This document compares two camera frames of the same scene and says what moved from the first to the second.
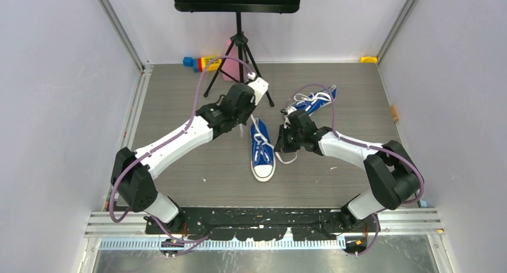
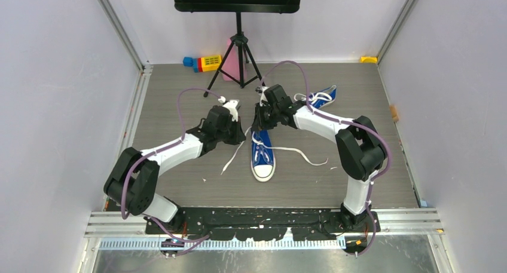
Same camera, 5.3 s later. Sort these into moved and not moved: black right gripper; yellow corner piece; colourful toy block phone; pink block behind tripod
Moved: black right gripper
Not moved: pink block behind tripod; yellow corner piece; colourful toy block phone
